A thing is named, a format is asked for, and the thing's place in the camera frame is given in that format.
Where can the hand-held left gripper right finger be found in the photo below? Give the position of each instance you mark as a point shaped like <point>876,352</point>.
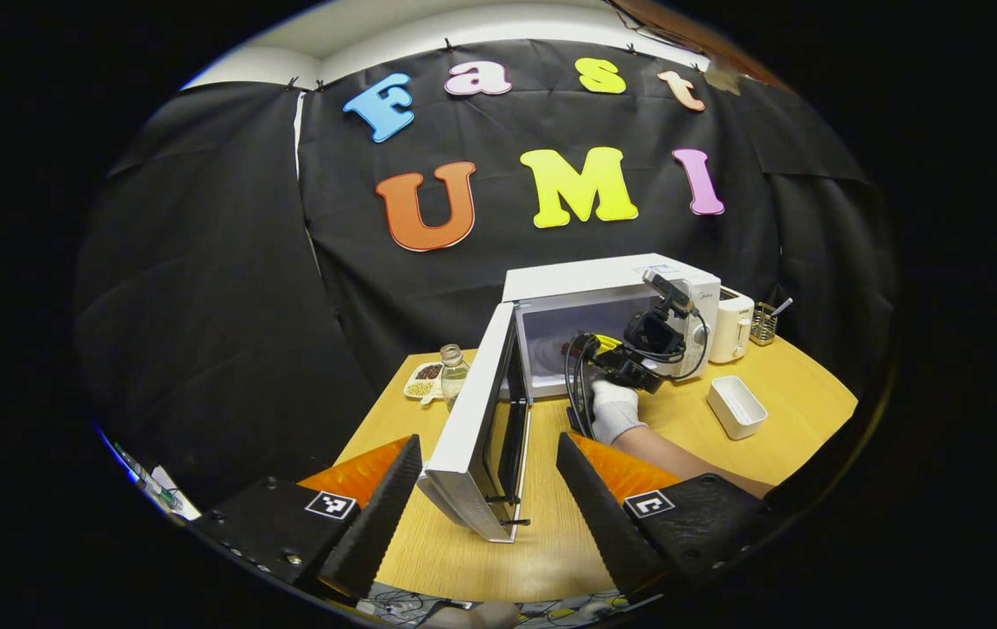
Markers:
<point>603,524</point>

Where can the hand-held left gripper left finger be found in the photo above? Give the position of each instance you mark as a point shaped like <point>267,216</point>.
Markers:
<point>376,524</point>

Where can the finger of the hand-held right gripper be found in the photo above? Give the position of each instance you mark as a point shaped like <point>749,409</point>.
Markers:
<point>607,344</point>

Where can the white microwave oven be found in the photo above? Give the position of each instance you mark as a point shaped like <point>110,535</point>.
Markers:
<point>585,279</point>

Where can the white toaster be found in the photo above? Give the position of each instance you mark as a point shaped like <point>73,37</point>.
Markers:
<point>730,328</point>

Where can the white rectangular dish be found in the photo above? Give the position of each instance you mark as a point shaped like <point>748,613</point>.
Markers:
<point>738,409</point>

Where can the metal spoon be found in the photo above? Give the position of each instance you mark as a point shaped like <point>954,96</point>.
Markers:
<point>782,306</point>

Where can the divided dish of beans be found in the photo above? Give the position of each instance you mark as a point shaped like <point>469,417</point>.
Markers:
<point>424,377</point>

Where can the clear glass bottle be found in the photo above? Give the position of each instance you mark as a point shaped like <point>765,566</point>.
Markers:
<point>454,380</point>

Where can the white paper sheet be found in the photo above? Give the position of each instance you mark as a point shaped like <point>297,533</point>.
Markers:
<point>175,498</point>

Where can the black backdrop cloth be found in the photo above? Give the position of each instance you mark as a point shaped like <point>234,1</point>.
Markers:
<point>227,306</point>

